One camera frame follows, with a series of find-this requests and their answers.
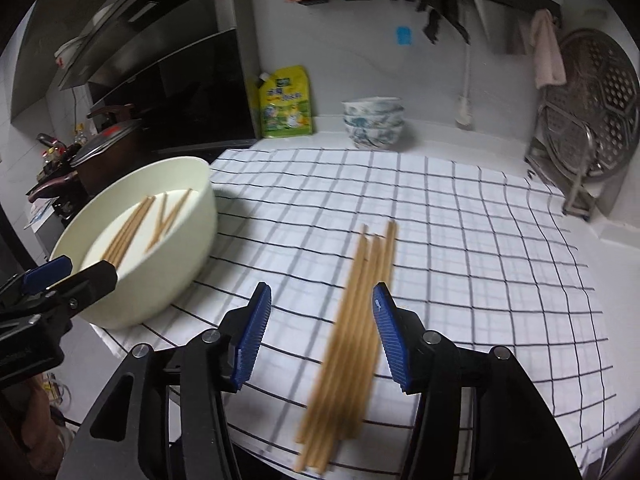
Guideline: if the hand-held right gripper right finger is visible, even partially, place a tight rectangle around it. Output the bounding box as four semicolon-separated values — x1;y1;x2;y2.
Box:
372;282;583;480

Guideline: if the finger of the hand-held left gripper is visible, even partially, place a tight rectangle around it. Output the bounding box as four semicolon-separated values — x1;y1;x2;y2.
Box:
47;260;118;318
0;255;74;311

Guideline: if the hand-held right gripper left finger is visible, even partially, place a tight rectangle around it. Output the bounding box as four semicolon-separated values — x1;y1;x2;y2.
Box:
55;281;273;480

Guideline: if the bundle of wooden chopsticks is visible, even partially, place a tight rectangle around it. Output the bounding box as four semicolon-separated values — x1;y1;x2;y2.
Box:
295;220;399;475

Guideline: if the cream round basin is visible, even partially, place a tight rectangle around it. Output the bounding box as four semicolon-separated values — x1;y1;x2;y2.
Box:
50;156;219;331

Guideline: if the person's left forearm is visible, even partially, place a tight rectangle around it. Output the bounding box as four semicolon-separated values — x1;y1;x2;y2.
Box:
0;375;66;480

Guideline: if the blue white paper card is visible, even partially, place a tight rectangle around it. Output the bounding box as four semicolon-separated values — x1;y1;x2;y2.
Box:
24;200;58;231

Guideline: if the white black checked cloth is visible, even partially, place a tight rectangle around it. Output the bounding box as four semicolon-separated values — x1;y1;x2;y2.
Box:
90;147;621;476

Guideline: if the row of condiment bottles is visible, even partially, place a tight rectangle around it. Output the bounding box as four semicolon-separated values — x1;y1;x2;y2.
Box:
36;122;96;166

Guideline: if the metal pot lid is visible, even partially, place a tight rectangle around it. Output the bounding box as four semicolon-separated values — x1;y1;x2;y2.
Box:
70;117;143;166

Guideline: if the blue patterned white bowl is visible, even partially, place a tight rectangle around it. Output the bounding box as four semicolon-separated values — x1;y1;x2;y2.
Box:
342;96;403;118
345;120;403;150
343;110;404;131

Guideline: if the white object with red mark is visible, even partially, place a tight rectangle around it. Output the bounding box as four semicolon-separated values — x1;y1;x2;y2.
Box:
54;37;83;68

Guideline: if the black range hood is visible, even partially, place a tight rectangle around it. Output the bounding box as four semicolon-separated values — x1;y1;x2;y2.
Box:
10;0;261;153

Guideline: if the yellow seasoning pouch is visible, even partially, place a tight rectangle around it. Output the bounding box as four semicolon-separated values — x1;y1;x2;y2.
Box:
257;65;314;139

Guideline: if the small round metal steamer plate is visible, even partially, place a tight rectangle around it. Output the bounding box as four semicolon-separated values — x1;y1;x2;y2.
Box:
541;102;598;173

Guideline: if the pink hanging cloth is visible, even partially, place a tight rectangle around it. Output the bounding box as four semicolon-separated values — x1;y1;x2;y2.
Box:
530;9;567;88

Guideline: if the large round metal steamer plate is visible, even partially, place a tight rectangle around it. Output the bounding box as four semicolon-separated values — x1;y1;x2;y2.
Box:
542;27;640;178

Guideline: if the brown long-handled pot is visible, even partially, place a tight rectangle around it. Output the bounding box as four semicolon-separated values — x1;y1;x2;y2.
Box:
27;125;146;201

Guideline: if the brown curved pan handle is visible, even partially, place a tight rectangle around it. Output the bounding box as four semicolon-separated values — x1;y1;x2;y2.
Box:
87;104;137;121

